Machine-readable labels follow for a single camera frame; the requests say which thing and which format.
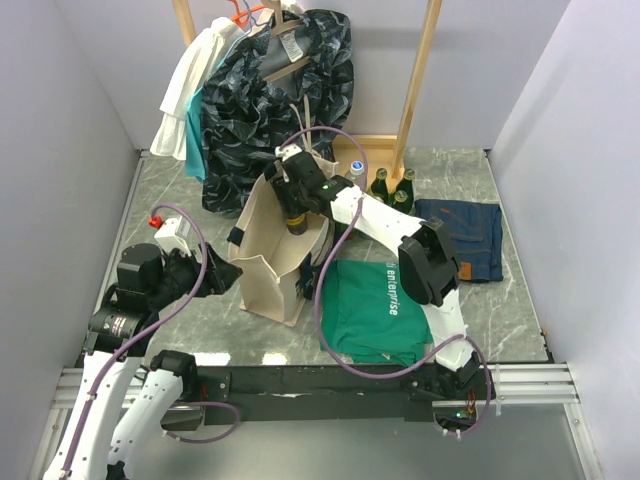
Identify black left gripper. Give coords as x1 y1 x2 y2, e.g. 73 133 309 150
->
148 240 242 308

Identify silver beverage can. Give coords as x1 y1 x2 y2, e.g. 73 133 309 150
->
286 213 308 236

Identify beige canvas tote bag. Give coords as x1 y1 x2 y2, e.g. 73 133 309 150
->
228 161 335 326

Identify clear water bottle blue cap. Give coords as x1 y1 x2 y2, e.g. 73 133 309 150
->
345 161 367 190

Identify green glass bottle gold cap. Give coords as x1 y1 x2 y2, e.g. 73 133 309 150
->
395 168 416 196

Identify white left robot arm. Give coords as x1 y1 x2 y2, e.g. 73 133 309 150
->
44 243 242 479

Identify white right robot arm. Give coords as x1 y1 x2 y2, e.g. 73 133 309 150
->
271 145 490 398

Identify dark patterned hanging shirt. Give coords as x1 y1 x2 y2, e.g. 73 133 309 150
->
201 9 355 215

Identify teal hanging garment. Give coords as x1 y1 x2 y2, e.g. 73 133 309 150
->
185 89 206 183

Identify wooden clothes rack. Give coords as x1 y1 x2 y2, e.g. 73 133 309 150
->
172 0 442 186

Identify green printed t-shirt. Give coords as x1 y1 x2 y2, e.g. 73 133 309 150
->
321 260 433 366

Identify white hanging garment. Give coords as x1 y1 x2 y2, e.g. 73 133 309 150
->
150 17 243 161

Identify wooden clothes hanger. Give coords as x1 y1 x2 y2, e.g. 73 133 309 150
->
262 0 310 83

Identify orange clothes hanger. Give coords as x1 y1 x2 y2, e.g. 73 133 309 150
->
229 0 265 27

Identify folded blue jeans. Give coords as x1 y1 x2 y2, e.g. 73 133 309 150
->
415 199 503 283

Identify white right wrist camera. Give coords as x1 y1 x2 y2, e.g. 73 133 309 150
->
275 144 304 182

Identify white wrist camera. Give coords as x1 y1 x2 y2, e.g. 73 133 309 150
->
275 144 304 182
148 215 191 257

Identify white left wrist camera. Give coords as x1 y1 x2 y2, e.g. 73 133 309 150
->
148 215 191 257

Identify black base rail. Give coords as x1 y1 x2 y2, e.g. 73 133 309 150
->
189 363 496 426

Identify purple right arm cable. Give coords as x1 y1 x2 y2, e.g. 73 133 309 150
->
276 125 494 442

